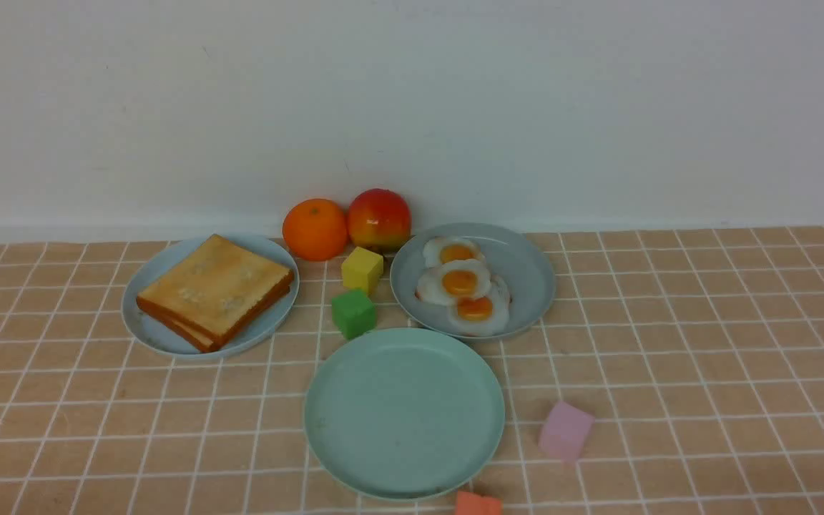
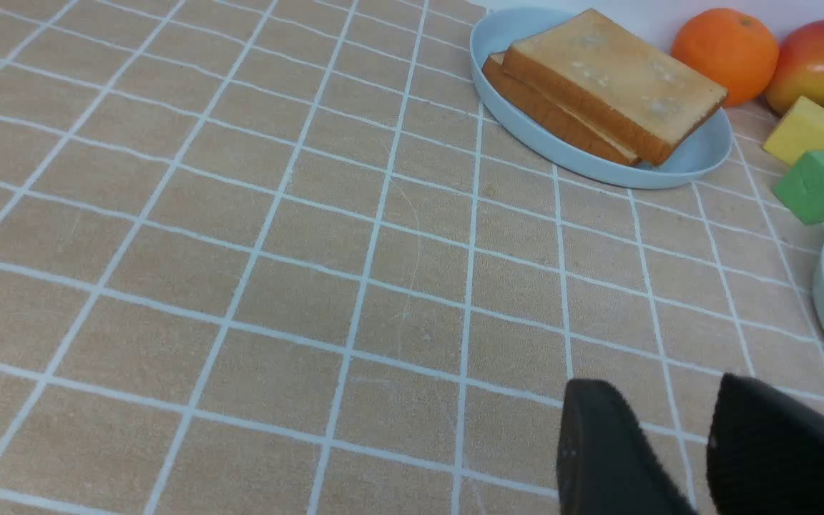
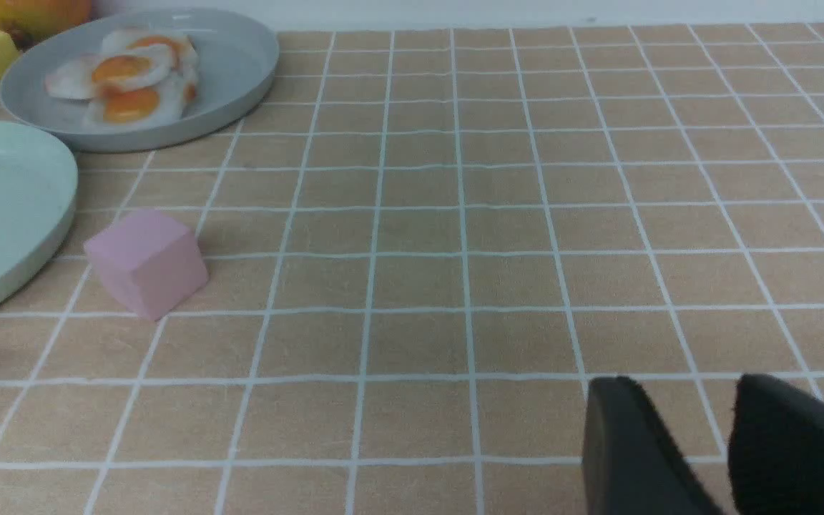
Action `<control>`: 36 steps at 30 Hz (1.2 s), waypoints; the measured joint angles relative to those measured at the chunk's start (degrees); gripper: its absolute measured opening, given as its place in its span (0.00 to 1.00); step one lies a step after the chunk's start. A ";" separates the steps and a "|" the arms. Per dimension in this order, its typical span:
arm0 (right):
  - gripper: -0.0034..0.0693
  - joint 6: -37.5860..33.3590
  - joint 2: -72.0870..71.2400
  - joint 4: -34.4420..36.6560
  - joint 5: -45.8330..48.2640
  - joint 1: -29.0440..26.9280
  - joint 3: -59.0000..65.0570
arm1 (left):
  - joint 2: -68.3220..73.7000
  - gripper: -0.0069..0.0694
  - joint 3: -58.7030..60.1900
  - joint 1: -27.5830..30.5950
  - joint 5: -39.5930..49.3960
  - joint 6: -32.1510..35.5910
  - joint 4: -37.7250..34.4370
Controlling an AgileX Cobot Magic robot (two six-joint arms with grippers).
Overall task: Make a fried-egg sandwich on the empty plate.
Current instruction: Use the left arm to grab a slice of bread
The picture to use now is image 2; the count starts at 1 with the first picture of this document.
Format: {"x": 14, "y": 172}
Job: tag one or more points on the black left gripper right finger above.
{"x": 765, "y": 453}

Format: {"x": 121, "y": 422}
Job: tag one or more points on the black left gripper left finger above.
{"x": 605, "y": 464}

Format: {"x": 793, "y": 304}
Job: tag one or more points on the toast slice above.
{"x": 641, "y": 97}
{"x": 553, "y": 117}

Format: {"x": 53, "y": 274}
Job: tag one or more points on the green foam cube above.
{"x": 801, "y": 190}

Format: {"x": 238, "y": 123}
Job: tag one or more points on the light blue plate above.
{"x": 702, "y": 152}

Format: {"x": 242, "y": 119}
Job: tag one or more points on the yellow foam cube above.
{"x": 799, "y": 131}

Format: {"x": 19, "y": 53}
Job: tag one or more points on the orange fruit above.
{"x": 730, "y": 47}

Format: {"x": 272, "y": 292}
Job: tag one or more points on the checkered tan tablecloth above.
{"x": 276, "y": 257}

